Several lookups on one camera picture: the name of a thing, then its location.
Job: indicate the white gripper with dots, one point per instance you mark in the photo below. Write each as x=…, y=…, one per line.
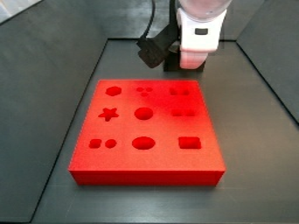
x=199, y=38

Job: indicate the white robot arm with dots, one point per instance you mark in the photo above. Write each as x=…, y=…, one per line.
x=199, y=19

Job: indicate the black curved cradle fixture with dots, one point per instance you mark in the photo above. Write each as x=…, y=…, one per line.
x=179, y=61

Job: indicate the red shape-hole block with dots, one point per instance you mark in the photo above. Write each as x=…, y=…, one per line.
x=147, y=136

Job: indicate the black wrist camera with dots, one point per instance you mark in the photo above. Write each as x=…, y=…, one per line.
x=155, y=48

